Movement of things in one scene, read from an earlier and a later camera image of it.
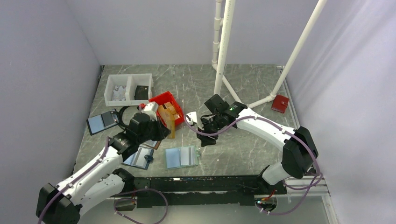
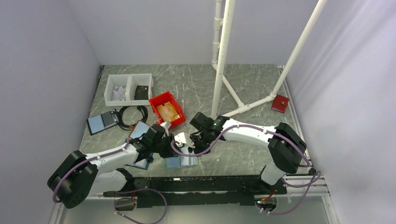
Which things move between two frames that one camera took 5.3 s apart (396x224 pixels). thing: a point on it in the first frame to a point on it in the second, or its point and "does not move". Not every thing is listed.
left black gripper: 162,132 to 171,151
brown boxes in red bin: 167,112 does not move
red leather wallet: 279,103 does not move
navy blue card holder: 141,158 does not move
